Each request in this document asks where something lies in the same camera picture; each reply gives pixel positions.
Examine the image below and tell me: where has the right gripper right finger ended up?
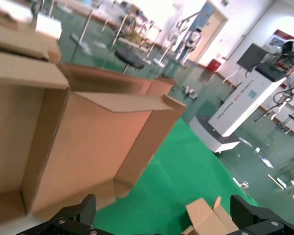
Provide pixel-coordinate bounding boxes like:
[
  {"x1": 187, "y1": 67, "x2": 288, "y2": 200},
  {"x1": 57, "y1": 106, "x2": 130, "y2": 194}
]
[{"x1": 225, "y1": 194, "x2": 294, "y2": 235}]

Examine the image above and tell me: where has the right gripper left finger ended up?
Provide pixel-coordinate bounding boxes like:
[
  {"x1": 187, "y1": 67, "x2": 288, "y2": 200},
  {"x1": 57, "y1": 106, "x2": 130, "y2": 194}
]
[{"x1": 16, "y1": 194, "x2": 98, "y2": 235}]

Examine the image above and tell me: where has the small open cardboard box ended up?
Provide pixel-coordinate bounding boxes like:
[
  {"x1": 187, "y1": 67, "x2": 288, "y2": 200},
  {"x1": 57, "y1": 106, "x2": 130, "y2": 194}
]
[{"x1": 181, "y1": 196, "x2": 240, "y2": 235}]

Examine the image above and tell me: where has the large brown cardboard box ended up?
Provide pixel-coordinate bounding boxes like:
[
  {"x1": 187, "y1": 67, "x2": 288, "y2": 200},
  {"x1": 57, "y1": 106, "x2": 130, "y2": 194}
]
[{"x1": 0, "y1": 23, "x2": 62, "y2": 63}]

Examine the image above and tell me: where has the metal table clamp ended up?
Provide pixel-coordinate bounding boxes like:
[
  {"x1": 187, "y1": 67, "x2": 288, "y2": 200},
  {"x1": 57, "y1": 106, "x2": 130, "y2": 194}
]
[{"x1": 240, "y1": 180, "x2": 250, "y2": 196}]

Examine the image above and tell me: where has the wooden stick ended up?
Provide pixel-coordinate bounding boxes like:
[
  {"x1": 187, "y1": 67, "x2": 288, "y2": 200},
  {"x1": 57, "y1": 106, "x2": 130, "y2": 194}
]
[{"x1": 267, "y1": 173, "x2": 285, "y2": 189}]

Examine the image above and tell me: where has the white paper sheet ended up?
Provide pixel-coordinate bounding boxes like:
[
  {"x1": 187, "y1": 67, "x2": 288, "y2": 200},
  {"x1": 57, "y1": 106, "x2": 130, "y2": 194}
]
[{"x1": 239, "y1": 137, "x2": 253, "y2": 147}]

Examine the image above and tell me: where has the green table cloth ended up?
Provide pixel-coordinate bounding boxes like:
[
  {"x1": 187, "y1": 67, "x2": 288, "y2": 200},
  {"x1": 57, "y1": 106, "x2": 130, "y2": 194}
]
[{"x1": 93, "y1": 117, "x2": 260, "y2": 235}]

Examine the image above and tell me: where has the black floor stand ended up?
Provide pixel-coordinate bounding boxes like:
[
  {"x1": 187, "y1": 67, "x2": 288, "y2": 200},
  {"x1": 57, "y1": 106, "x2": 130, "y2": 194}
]
[{"x1": 283, "y1": 112, "x2": 294, "y2": 134}]

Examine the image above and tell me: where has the small grey white device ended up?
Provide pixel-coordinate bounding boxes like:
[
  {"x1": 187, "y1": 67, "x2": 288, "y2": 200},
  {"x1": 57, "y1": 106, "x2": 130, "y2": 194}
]
[{"x1": 182, "y1": 85, "x2": 198, "y2": 100}]

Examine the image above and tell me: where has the exposed robot torso with arms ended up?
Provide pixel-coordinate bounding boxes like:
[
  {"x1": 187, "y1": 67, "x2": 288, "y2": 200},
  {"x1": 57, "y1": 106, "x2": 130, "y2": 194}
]
[{"x1": 267, "y1": 40, "x2": 294, "y2": 122}]

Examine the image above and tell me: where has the red bin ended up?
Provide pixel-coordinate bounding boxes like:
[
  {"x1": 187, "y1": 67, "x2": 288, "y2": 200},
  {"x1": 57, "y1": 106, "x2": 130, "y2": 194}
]
[{"x1": 207, "y1": 58, "x2": 222, "y2": 72}]

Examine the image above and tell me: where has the dark display on white stand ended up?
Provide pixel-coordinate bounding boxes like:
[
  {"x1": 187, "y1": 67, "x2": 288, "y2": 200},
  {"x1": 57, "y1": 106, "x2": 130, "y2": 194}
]
[{"x1": 222, "y1": 43, "x2": 268, "y2": 88}]

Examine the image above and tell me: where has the black stool with chrome base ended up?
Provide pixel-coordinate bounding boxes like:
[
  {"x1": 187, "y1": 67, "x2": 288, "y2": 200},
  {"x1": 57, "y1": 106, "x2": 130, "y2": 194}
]
[{"x1": 114, "y1": 47, "x2": 147, "y2": 74}]

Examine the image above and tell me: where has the white humanoid robot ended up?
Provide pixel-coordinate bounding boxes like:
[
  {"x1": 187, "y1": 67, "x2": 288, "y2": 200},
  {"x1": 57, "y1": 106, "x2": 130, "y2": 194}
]
[{"x1": 172, "y1": 26, "x2": 204, "y2": 64}]

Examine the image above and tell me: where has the beige door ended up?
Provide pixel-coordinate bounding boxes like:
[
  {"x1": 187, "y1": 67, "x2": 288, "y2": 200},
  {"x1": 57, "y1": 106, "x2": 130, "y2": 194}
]
[{"x1": 198, "y1": 3, "x2": 229, "y2": 68}]

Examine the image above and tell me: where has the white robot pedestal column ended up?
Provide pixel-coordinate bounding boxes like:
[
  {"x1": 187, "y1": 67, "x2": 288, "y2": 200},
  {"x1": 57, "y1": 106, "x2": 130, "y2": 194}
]
[{"x1": 188, "y1": 62, "x2": 289, "y2": 154}]

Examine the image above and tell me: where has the wall poster board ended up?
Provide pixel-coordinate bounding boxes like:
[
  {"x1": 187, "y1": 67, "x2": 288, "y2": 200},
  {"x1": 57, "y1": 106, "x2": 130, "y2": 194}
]
[{"x1": 267, "y1": 29, "x2": 294, "y2": 49}]

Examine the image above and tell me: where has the metal frame rack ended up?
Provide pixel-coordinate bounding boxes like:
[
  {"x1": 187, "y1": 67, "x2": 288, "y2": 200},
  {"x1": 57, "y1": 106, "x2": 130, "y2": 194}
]
[{"x1": 111, "y1": 14, "x2": 164, "y2": 53}]

